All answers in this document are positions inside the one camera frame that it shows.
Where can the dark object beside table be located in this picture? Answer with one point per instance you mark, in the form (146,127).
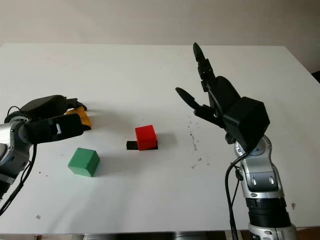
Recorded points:
(316,77)

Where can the yellow wooden block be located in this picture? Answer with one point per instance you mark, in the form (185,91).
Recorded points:
(85,118)

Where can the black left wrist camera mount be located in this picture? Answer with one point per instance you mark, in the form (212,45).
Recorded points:
(50,128)

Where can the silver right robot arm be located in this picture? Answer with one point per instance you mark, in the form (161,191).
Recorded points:
(262,180)

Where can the red wooden block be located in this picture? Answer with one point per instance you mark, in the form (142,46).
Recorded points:
(146,137)

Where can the green wooden block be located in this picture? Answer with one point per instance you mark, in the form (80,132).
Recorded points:
(83,161)

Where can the small brown scrap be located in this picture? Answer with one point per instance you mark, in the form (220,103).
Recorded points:
(293,205)

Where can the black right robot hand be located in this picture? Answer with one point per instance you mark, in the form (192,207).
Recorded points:
(225,97)

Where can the black tape patch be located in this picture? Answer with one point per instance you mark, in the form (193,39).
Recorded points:
(131,145)

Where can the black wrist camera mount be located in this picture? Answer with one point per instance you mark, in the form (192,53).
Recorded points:
(250,122)
(50,128)

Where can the small grey scrap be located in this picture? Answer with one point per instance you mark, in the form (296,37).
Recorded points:
(38,217)

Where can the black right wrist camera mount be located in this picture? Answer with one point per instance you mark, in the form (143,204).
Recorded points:
(250,122)

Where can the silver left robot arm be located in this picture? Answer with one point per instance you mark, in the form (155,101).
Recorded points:
(12,155)

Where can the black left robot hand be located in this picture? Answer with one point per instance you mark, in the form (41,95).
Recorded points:
(45,106)

